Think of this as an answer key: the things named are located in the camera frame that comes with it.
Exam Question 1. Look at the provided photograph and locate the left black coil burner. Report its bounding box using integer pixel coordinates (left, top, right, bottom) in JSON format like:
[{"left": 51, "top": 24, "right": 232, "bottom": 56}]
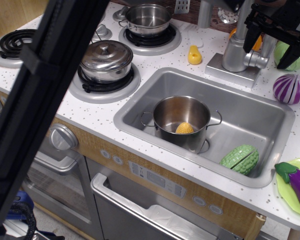
[{"left": 0, "top": 29, "right": 37, "bottom": 69}]

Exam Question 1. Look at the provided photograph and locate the green toy bitter melon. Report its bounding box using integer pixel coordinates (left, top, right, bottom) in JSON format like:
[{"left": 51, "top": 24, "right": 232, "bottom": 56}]
[{"left": 219, "top": 144, "right": 259, "bottom": 176}]

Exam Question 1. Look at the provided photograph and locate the grey counter knob upper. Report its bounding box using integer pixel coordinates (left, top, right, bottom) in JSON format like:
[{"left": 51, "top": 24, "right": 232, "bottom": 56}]
[{"left": 112, "top": 6, "right": 129, "bottom": 22}]

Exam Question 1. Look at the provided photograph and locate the back right stove burner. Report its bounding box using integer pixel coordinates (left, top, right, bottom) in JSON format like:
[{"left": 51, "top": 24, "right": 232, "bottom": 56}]
[{"left": 118, "top": 23, "right": 182, "bottom": 56}]

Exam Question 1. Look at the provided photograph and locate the silver slotted ladle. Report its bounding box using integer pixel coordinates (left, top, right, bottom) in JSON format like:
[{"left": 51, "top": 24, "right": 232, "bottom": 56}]
[{"left": 217, "top": 7, "right": 239, "bottom": 24}]

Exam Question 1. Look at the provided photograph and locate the grey counter knob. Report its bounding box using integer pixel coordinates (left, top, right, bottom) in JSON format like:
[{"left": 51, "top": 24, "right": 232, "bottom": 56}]
[
  {"left": 91, "top": 24, "right": 112, "bottom": 43},
  {"left": 112, "top": 6, "right": 129, "bottom": 22}
]

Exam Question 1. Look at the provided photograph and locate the silver stove knob front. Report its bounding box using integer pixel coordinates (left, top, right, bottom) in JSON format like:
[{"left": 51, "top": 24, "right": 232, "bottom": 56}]
[{"left": 49, "top": 123, "right": 79, "bottom": 151}]

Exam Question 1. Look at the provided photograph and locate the yellow toy corn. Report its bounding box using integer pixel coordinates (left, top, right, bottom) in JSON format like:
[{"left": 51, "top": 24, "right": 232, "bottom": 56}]
[{"left": 175, "top": 122, "right": 194, "bottom": 134}]

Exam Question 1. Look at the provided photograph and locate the yellow toy pear half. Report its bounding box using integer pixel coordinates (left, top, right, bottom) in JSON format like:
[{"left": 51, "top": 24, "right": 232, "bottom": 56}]
[{"left": 187, "top": 45, "right": 202, "bottom": 65}]

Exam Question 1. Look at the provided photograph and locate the steel pot in sink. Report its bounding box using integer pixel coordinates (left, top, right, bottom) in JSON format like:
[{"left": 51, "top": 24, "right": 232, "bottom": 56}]
[{"left": 140, "top": 95, "right": 223, "bottom": 154}]

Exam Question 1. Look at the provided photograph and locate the purple toy eggplant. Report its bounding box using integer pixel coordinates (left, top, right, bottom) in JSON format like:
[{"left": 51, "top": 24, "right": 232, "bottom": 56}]
[{"left": 274, "top": 162, "right": 300, "bottom": 203}]

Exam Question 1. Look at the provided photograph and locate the front right stove burner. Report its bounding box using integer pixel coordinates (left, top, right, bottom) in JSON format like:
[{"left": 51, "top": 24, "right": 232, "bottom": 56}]
[{"left": 68, "top": 64, "right": 141, "bottom": 104}]

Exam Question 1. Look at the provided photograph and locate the open steel pot on burner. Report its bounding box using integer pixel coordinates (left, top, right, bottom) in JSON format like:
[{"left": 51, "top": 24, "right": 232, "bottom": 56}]
[{"left": 118, "top": 3, "right": 172, "bottom": 38}]

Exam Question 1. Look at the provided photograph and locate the grey toy sink basin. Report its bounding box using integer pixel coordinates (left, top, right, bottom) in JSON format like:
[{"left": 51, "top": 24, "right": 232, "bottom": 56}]
[{"left": 114, "top": 67, "right": 295, "bottom": 188}]

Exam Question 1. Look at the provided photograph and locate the silver faucet lever handle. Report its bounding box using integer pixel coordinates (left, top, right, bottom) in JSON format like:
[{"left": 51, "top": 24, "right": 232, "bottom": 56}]
[{"left": 243, "top": 33, "right": 276, "bottom": 69}]

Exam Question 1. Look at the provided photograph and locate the light green plate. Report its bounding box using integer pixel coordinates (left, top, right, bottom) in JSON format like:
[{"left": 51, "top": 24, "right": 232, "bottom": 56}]
[{"left": 276, "top": 158, "right": 300, "bottom": 214}]

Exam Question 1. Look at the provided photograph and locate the silver dishwasher door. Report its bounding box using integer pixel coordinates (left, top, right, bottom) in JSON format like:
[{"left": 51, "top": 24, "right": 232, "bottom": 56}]
[{"left": 90, "top": 173, "right": 240, "bottom": 240}]

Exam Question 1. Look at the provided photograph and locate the stove burner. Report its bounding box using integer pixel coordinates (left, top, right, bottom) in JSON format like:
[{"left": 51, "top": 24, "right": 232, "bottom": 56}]
[
  {"left": 118, "top": 23, "right": 182, "bottom": 56},
  {"left": 68, "top": 64, "right": 141, "bottom": 104}
]

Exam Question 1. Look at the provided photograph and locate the silver toy faucet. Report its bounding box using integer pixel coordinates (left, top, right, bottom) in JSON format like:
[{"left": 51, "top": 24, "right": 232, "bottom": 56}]
[{"left": 204, "top": 0, "right": 276, "bottom": 88}]

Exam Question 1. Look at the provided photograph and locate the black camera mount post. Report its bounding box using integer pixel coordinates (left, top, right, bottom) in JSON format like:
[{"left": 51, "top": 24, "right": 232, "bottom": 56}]
[{"left": 0, "top": 0, "right": 108, "bottom": 240}]

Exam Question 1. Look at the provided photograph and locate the green toy cabbage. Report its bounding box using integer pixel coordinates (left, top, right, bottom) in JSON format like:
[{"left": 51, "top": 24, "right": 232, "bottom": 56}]
[{"left": 273, "top": 41, "right": 300, "bottom": 71}]

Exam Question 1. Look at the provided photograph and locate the black braided cable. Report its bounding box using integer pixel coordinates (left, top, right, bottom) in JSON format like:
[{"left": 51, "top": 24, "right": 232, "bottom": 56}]
[{"left": 9, "top": 203, "right": 37, "bottom": 240}]

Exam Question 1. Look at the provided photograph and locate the orange toy fruit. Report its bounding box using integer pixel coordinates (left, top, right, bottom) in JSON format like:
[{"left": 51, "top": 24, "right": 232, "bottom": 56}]
[{"left": 228, "top": 28, "right": 263, "bottom": 51}]

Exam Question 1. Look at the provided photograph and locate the silver spatula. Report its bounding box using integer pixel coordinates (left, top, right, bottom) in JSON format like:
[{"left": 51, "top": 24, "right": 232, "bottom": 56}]
[{"left": 174, "top": 0, "right": 191, "bottom": 14}]

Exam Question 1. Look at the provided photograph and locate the grey counter knob lower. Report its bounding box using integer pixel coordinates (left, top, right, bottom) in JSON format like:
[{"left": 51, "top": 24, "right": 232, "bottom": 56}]
[{"left": 91, "top": 24, "right": 112, "bottom": 43}]

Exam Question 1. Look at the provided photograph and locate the purple striped toy onion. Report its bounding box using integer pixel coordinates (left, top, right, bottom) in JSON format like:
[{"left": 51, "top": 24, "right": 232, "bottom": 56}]
[{"left": 272, "top": 74, "right": 300, "bottom": 105}]

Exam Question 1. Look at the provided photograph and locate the silver oven door handle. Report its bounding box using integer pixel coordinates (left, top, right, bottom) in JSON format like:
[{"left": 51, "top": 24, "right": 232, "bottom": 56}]
[{"left": 34, "top": 151, "right": 78, "bottom": 176}]

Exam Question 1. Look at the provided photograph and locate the steel pot with lid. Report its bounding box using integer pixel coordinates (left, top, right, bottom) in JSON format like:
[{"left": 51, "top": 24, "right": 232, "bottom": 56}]
[{"left": 79, "top": 40, "right": 134, "bottom": 83}]

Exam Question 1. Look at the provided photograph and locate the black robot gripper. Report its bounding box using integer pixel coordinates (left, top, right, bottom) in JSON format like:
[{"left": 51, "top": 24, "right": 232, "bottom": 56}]
[{"left": 243, "top": 0, "right": 300, "bottom": 70}]

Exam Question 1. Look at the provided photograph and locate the grey oven control panel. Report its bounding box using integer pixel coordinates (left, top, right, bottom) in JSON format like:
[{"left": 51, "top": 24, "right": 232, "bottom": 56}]
[{"left": 128, "top": 161, "right": 187, "bottom": 199}]

